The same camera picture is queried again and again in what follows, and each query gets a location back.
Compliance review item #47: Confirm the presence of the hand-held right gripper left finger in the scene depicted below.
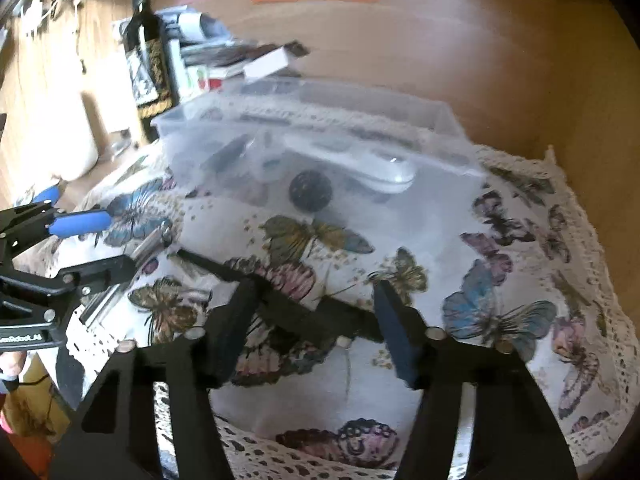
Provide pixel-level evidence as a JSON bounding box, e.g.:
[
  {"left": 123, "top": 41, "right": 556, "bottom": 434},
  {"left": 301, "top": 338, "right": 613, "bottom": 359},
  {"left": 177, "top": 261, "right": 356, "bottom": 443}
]
[{"left": 50, "top": 279, "right": 259, "bottom": 480}]

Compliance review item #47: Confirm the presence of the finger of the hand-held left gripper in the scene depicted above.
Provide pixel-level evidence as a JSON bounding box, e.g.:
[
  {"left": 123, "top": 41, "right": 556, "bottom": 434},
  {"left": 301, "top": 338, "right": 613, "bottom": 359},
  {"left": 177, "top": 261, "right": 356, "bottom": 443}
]
[
  {"left": 47, "top": 254, "right": 137, "bottom": 307},
  {"left": 0, "top": 202, "right": 112, "bottom": 261}
]

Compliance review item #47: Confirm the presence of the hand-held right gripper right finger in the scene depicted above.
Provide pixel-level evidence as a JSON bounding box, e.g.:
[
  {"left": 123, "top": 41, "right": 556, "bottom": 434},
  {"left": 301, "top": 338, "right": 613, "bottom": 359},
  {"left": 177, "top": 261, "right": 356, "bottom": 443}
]
[{"left": 372, "top": 280, "right": 577, "bottom": 480}]

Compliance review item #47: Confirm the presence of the silver metal bar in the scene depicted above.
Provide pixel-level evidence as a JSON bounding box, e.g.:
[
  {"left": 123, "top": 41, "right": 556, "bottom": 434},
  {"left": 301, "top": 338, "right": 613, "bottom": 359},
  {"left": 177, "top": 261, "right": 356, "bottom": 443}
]
[{"left": 79, "top": 220, "right": 174, "bottom": 327}]

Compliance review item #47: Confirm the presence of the clear plastic storage box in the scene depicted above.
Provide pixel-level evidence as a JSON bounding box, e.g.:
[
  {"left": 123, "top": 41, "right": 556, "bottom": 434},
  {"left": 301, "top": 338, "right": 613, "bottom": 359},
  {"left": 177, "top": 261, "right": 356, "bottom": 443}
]
[{"left": 150, "top": 77, "right": 487, "bottom": 223}]

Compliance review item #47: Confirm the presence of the person's left hand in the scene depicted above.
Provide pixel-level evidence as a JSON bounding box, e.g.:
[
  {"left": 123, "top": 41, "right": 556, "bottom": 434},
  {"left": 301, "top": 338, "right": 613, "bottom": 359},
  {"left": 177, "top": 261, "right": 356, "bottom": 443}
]
[{"left": 0, "top": 351, "right": 27, "bottom": 393}]

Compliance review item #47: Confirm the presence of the small clear glass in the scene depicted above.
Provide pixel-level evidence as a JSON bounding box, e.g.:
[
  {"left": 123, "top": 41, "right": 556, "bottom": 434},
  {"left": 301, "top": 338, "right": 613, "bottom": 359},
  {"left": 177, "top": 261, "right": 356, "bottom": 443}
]
[{"left": 106, "top": 129, "right": 135, "bottom": 162}]

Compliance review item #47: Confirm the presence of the butterfly print tablecloth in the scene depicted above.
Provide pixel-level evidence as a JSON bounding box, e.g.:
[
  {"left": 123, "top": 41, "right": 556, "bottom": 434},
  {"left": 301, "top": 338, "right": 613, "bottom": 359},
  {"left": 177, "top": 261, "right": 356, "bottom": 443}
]
[{"left": 45, "top": 144, "right": 628, "bottom": 480}]

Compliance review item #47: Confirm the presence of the black textured ball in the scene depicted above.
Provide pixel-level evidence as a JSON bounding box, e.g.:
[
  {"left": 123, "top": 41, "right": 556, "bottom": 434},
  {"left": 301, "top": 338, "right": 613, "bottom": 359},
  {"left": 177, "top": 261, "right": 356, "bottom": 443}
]
[{"left": 289, "top": 170, "right": 334, "bottom": 212}]

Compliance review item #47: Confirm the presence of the dark remote control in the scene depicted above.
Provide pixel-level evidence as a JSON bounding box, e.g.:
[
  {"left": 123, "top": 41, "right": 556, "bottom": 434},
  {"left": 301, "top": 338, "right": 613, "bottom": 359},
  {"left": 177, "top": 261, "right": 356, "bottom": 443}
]
[{"left": 199, "top": 136, "right": 252, "bottom": 177}]

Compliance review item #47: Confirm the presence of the white plastic handheld device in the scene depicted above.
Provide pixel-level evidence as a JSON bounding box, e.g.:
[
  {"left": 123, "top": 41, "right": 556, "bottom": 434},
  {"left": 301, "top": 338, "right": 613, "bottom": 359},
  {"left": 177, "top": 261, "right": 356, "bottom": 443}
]
[{"left": 279, "top": 131, "right": 417, "bottom": 196}]

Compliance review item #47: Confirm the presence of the dark wine bottle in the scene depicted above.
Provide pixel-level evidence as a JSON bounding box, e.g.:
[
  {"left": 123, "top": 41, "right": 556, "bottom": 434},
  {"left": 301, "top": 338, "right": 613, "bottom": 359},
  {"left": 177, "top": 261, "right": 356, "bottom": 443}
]
[{"left": 121, "top": 0, "right": 182, "bottom": 145}]

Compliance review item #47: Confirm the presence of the stack of books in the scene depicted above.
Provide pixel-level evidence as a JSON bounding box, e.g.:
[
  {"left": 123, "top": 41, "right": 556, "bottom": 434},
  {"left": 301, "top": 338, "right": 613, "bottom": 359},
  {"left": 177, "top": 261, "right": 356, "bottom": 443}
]
[{"left": 112, "top": 4, "right": 301, "bottom": 103}]

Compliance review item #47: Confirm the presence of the white flat box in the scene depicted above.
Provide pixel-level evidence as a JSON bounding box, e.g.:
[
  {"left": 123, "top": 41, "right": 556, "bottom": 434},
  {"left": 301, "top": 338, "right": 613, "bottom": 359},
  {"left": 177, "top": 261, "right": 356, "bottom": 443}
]
[{"left": 243, "top": 42, "right": 312, "bottom": 82}]

